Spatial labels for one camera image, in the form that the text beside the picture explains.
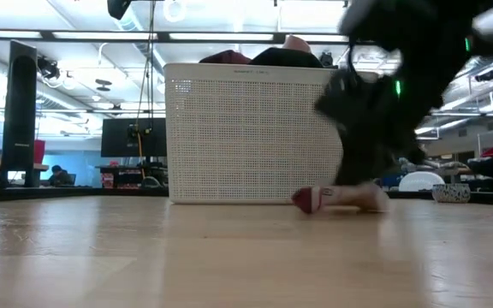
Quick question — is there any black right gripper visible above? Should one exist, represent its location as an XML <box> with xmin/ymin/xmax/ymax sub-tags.
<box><xmin>314</xmin><ymin>68</ymin><xmax>427</xmax><ymax>186</ymax></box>

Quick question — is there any beige sock with red trim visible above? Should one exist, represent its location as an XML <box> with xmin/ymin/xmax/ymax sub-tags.
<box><xmin>291</xmin><ymin>182</ymin><xmax>391</xmax><ymax>214</ymax></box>

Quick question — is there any dark green garment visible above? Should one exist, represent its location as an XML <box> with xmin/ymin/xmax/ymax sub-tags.
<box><xmin>248</xmin><ymin>46</ymin><xmax>324</xmax><ymax>68</ymax></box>

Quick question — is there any pink garment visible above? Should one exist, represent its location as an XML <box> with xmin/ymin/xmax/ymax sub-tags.
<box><xmin>281</xmin><ymin>34</ymin><xmax>312</xmax><ymax>55</ymax></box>

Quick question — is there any maroon garment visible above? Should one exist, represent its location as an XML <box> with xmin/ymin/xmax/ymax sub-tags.
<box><xmin>198</xmin><ymin>49</ymin><xmax>252</xmax><ymax>65</ymax></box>

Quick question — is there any white round object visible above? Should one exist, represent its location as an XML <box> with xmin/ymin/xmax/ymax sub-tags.
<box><xmin>398</xmin><ymin>170</ymin><xmax>446</xmax><ymax>193</ymax></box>

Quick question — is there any small patterned bowl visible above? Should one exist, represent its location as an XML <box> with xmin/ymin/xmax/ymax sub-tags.
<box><xmin>431</xmin><ymin>183</ymin><xmax>472</xmax><ymax>204</ymax></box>

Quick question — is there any white perforated plastic basket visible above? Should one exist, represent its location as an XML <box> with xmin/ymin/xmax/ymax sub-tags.
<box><xmin>163</xmin><ymin>62</ymin><xmax>344</xmax><ymax>205</ymax></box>

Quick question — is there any cluttered shelf unit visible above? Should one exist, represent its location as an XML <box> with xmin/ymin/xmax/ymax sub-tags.
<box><xmin>95</xmin><ymin>162</ymin><xmax>169</xmax><ymax>190</ymax></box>

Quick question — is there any black monitor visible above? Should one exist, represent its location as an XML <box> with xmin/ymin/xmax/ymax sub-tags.
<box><xmin>100</xmin><ymin>117</ymin><xmax>168</xmax><ymax>158</ymax></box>

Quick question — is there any person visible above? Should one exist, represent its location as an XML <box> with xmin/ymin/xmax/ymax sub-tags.
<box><xmin>48</xmin><ymin>164</ymin><xmax>76</xmax><ymax>187</ymax></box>

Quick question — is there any red container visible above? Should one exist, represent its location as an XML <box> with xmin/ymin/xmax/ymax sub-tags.
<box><xmin>33</xmin><ymin>139</ymin><xmax>46</xmax><ymax>165</ymax></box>

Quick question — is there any black ceiling fixture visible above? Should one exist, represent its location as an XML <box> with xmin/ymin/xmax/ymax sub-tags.
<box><xmin>36</xmin><ymin>56</ymin><xmax>62</xmax><ymax>81</ymax></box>

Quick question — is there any black overhead crossbar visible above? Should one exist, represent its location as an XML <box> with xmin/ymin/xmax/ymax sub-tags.
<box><xmin>0</xmin><ymin>28</ymin><xmax>350</xmax><ymax>44</ymax></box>

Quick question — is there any black tower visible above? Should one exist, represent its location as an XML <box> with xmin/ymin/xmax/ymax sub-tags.
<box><xmin>0</xmin><ymin>40</ymin><xmax>39</xmax><ymax>188</ymax></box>

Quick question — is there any black overhead camera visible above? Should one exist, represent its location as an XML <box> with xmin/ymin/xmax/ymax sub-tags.
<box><xmin>106</xmin><ymin>0</ymin><xmax>134</xmax><ymax>21</ymax></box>

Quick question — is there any black metal table frame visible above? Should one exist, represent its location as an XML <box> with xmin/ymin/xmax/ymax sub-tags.
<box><xmin>0</xmin><ymin>187</ymin><xmax>493</xmax><ymax>205</ymax></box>

